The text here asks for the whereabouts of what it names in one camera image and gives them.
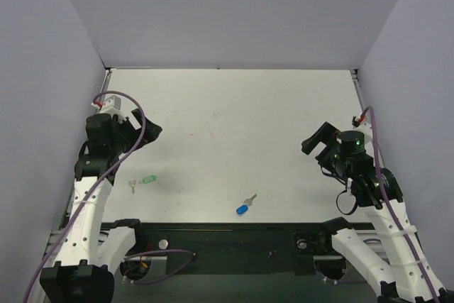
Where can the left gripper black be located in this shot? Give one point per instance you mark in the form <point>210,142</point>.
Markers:
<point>134,129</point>

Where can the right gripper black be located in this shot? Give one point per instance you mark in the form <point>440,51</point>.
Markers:
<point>325,147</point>

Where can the silver key with blue tag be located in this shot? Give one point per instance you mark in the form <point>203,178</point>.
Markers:
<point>249,201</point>

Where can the blue key tag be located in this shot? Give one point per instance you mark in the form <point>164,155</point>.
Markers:
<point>242,209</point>

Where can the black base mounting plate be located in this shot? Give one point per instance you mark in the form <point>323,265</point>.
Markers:
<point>244,248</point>

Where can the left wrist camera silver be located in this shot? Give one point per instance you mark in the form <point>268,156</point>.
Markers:
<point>111,105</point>

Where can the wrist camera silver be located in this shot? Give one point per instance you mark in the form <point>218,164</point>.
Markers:
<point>111,105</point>
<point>360,124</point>

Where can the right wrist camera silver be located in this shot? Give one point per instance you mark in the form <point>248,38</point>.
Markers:
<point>360,124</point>

